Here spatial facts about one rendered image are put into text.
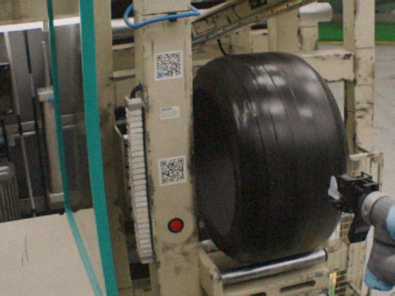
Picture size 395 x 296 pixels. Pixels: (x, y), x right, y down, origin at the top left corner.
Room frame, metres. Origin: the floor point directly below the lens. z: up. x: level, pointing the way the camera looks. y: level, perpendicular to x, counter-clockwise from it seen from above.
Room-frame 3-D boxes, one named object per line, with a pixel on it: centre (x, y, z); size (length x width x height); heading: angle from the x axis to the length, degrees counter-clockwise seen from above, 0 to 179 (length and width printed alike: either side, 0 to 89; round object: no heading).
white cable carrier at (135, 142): (1.73, 0.25, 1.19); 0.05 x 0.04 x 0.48; 20
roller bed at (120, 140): (2.18, 0.28, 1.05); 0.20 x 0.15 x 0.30; 110
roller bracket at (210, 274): (1.84, 0.11, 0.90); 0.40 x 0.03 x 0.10; 20
